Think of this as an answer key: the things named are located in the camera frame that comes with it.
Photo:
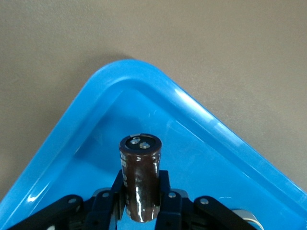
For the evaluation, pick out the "dark brown electrolytic capacitor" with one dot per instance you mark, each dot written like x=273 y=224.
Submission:
x=141 y=179

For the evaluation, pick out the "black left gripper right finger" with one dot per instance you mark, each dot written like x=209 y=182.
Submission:
x=175 y=210

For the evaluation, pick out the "blue plastic tray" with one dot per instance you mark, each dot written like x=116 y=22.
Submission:
x=192 y=155

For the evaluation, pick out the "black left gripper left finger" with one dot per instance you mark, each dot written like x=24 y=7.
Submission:
x=103 y=210

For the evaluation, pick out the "brown table mat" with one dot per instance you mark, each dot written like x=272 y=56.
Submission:
x=216 y=36

